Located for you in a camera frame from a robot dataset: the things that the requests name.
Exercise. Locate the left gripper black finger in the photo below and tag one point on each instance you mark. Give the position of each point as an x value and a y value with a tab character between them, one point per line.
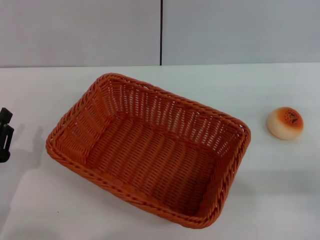
3	158
5	125

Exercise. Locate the orange woven plastic basket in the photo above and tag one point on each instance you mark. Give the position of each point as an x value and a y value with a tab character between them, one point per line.
150	160

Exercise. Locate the round toy bread bun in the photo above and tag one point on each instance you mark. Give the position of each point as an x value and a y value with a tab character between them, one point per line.
285	123

